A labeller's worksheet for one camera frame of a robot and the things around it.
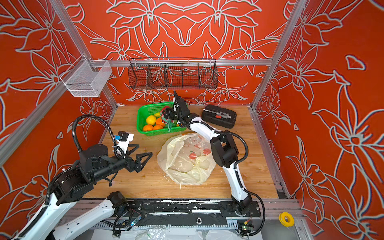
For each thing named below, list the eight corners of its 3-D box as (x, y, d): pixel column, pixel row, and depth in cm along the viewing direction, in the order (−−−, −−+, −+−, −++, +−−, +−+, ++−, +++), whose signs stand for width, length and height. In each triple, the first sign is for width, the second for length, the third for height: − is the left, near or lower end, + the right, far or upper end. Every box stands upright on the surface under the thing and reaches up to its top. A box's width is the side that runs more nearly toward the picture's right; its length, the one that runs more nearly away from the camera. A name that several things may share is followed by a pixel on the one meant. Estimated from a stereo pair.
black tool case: (199, 120, 110) (200, 115, 105) (206, 105, 120) (206, 100, 115) (232, 130, 104) (234, 125, 99) (236, 113, 114) (238, 108, 109)
